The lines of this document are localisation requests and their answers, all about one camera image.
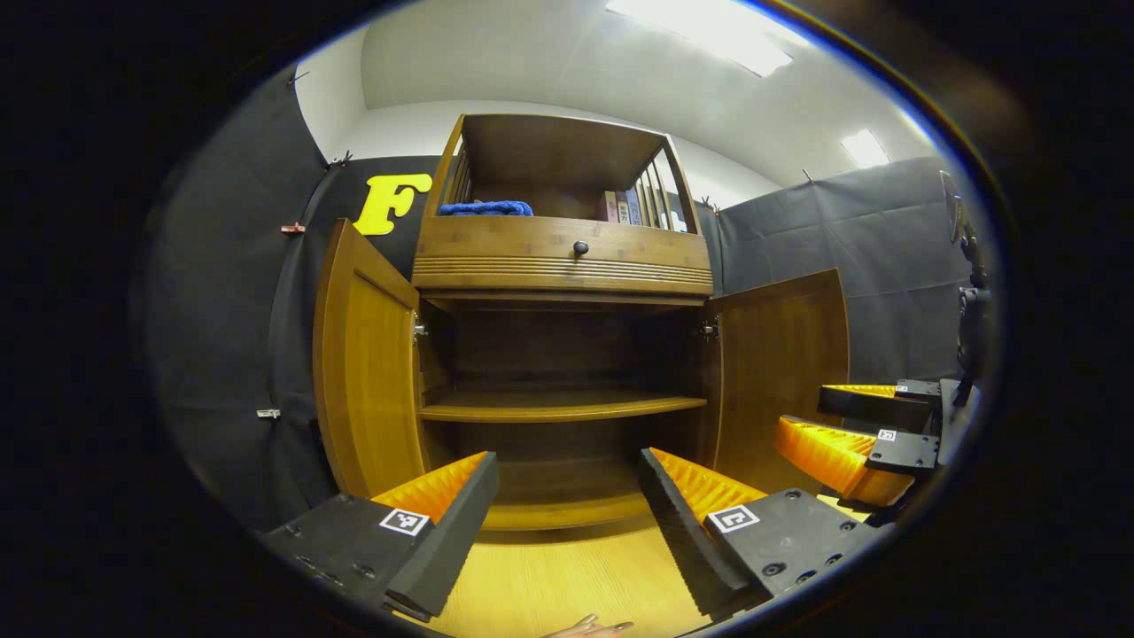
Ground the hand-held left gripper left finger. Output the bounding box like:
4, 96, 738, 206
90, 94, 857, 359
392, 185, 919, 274
261, 450, 500, 621

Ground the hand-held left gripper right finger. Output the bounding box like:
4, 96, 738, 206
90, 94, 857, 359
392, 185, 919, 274
638, 447, 887, 621

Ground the wooden shoe cabinet door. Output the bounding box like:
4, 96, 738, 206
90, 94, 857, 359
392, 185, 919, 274
312, 219, 428, 499
706, 268, 851, 497

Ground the wooden double-door shoe cabinet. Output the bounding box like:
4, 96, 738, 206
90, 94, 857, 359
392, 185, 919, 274
312, 113, 851, 533

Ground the wooden cabinet shelf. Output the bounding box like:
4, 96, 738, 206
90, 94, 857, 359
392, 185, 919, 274
419, 390, 708, 424

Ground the small ceiling light panel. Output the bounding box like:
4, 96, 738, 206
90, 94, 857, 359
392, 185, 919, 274
839, 129, 891, 169

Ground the wooden drawer with black knob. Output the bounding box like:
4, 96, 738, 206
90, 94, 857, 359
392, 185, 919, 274
412, 215, 715, 298

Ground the black backdrop cloth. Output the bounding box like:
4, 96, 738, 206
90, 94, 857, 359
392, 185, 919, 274
142, 66, 984, 533

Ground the blue cloth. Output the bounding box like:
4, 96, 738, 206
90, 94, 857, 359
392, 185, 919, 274
437, 199, 535, 218

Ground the large ceiling light panel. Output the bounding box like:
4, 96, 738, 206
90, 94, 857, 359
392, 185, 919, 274
605, 0, 796, 79

